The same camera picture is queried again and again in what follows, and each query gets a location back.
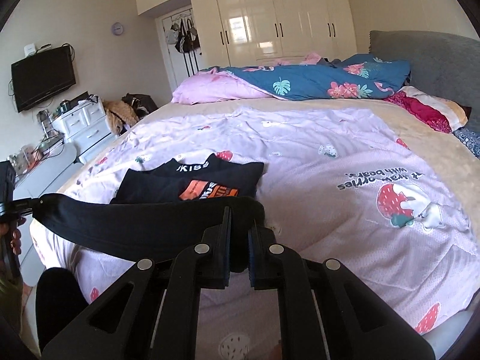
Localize black pants with orange patches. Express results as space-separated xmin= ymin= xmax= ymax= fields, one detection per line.
xmin=32 ymin=154 xmax=265 ymax=272

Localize person's left hand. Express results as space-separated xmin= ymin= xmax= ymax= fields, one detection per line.
xmin=0 ymin=217 xmax=26 ymax=255

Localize grey ironing board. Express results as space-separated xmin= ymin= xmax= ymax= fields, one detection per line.
xmin=12 ymin=141 xmax=82 ymax=267

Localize white drawer dresser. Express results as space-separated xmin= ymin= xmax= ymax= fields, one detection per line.
xmin=53 ymin=95 xmax=116 ymax=164

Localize pale pink strawberry bed sheet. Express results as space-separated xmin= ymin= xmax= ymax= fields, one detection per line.
xmin=29 ymin=106 xmax=480 ymax=360

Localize brown plush toy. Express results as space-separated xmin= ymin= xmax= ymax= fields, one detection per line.
xmin=103 ymin=100 xmax=139 ymax=136

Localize black bag on floor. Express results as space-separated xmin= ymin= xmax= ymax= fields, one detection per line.
xmin=122 ymin=94 xmax=159 ymax=119

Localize red and cream pillow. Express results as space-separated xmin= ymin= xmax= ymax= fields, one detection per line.
xmin=385 ymin=86 xmax=470 ymax=133

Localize bags hanging on door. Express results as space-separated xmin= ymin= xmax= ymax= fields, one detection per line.
xmin=164 ymin=17 xmax=200 ymax=77

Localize blue floral duvet pink lining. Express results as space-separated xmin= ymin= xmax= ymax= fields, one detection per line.
xmin=172 ymin=54 xmax=411 ymax=105

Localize grey upholstered headboard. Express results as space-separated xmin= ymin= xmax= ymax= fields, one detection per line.
xmin=369 ymin=30 xmax=480 ymax=133

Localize cream glossy wardrobe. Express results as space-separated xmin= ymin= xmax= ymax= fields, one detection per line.
xmin=136 ymin=0 xmax=357 ymax=67

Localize black wall television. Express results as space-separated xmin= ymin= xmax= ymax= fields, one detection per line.
xmin=10 ymin=45 xmax=77 ymax=113

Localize round purple wall clock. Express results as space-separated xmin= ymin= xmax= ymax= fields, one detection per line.
xmin=111 ymin=22 xmax=125 ymax=36

